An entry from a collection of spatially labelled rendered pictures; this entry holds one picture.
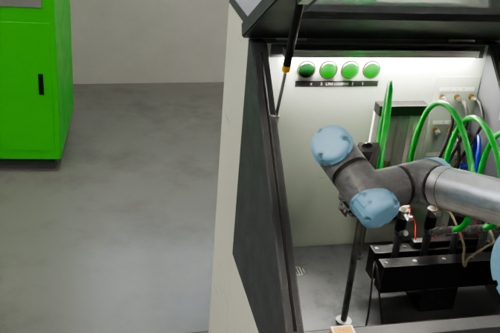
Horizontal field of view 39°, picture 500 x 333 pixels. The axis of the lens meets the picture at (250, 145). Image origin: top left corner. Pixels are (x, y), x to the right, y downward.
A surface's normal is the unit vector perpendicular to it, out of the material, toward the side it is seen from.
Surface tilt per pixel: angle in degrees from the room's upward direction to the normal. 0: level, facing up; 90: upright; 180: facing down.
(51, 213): 0
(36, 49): 90
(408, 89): 90
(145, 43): 90
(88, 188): 0
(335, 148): 45
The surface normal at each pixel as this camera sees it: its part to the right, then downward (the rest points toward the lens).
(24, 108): 0.13, 0.44
